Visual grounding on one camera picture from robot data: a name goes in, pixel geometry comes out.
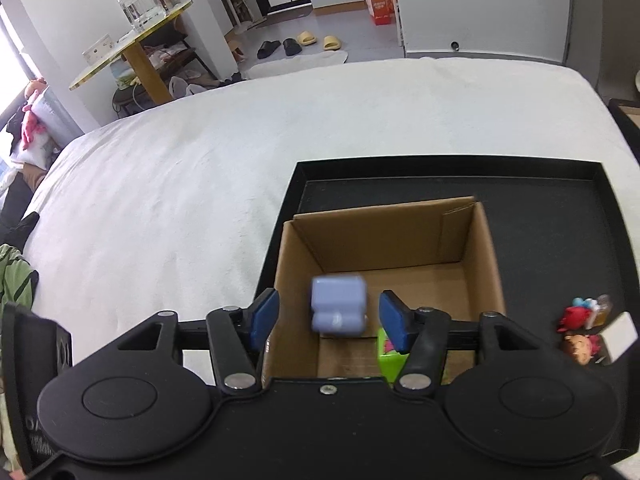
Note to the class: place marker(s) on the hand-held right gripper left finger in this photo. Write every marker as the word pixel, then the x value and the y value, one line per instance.
pixel 262 317

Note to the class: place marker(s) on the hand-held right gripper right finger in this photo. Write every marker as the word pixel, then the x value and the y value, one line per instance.
pixel 395 320

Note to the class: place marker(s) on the lavender blue cube toy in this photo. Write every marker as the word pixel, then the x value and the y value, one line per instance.
pixel 337 302

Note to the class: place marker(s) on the brown cardboard box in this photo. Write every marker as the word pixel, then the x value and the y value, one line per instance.
pixel 400 240

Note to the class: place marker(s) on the black rectangular tray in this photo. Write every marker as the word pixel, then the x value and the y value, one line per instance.
pixel 540 220

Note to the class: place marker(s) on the pink red plush figure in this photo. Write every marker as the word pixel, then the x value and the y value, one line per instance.
pixel 575 319

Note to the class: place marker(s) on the brown haired doll figure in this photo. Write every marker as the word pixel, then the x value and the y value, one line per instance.
pixel 580 349

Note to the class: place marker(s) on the small blue figure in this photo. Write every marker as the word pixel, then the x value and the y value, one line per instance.
pixel 584 303

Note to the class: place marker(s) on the small yellow liquid bottle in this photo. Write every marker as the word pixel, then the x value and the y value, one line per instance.
pixel 603 310

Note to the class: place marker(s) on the white cube charger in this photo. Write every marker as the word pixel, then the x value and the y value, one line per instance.
pixel 620 336

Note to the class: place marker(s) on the green block toy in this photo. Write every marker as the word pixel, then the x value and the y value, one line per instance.
pixel 387 360

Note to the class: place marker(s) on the black cloth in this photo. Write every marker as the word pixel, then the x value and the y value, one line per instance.
pixel 20 227

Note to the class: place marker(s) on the white pillow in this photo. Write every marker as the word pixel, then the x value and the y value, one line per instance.
pixel 55 125

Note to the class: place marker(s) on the pink plush toy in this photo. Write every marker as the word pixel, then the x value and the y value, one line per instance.
pixel 34 120

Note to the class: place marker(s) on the black shoe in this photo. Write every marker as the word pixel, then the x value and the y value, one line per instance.
pixel 232 78

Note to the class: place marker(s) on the white plastic bag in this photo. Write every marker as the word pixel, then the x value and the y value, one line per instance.
pixel 187 87

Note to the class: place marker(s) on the white floor mat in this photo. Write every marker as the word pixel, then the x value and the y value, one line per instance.
pixel 300 64

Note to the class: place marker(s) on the black slipper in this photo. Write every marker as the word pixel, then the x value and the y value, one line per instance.
pixel 292 46
pixel 269 49

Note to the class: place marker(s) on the brown cardboard piece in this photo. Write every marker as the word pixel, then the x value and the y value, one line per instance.
pixel 236 47

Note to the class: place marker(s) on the black low rack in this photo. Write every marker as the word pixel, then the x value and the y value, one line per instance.
pixel 175 55

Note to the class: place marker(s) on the yellow slipper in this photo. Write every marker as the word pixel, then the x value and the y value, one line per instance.
pixel 331 42
pixel 307 38

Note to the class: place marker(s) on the round gold rimmed table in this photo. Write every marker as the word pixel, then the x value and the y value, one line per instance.
pixel 135 45

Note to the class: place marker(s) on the white standing fan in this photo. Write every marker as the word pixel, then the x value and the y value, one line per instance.
pixel 240 15

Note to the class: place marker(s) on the dark doormat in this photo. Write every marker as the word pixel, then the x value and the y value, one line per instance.
pixel 292 14

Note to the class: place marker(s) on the clear plastic box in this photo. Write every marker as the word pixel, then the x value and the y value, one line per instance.
pixel 97 48

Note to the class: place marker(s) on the orange cardboard box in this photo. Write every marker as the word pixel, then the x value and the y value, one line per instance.
pixel 381 7

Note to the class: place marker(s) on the large clear glass jar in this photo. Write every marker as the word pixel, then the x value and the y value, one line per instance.
pixel 141 2

